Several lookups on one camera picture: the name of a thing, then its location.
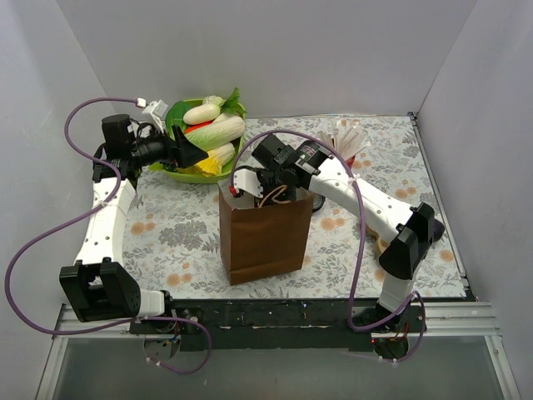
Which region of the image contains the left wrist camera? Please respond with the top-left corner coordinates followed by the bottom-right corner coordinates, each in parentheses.
top-left (142, 100), bottom-right (168, 133)

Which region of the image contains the green vegetable tray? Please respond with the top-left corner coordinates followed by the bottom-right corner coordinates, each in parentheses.
top-left (149, 116), bottom-right (245, 184)

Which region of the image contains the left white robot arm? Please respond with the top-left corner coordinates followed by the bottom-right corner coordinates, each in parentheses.
top-left (59, 114), bottom-right (207, 333)

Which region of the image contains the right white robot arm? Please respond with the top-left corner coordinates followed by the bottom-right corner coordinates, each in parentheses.
top-left (252, 130), bottom-right (445, 332)

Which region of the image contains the black coffee cup lid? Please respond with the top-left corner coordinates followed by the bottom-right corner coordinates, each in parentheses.
top-left (312, 194), bottom-right (326, 213)

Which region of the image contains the purple toy eggplant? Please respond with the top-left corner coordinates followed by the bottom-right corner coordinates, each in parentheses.
top-left (433, 219), bottom-right (446, 243)

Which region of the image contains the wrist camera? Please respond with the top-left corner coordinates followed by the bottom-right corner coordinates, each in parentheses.
top-left (142, 100), bottom-right (168, 133)
top-left (229, 166), bottom-right (263, 198)

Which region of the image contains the red straw holder cup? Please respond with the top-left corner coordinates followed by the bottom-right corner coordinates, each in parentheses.
top-left (346, 156), bottom-right (356, 168)

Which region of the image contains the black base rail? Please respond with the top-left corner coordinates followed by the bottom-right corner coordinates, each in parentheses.
top-left (128, 297), bottom-right (430, 353)

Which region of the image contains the orange carrot toy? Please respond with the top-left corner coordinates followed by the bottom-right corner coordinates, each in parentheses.
top-left (185, 121), bottom-right (212, 135)

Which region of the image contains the large napa cabbage toy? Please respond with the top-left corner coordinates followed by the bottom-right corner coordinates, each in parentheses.
top-left (186, 116), bottom-right (246, 151)

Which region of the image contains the floral table mat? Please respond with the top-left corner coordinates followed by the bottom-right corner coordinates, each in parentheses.
top-left (107, 116), bottom-right (466, 299)

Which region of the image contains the brown paper takeout bag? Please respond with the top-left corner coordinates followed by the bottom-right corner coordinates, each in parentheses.
top-left (218, 181), bottom-right (313, 286)

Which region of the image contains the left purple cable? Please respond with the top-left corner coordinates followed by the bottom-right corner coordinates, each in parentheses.
top-left (3, 96), bottom-right (213, 375)

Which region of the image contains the white radish toy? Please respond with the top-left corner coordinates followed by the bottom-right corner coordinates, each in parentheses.
top-left (182, 103), bottom-right (221, 125)

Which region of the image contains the white wrapped straws bundle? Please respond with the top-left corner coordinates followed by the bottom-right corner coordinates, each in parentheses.
top-left (319, 117), bottom-right (371, 161)

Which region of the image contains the cardboard cup carrier tray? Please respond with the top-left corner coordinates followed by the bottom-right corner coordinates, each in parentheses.
top-left (376, 237), bottom-right (390, 256)

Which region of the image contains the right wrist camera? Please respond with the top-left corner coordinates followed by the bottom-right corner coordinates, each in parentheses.
top-left (229, 166), bottom-right (263, 198)

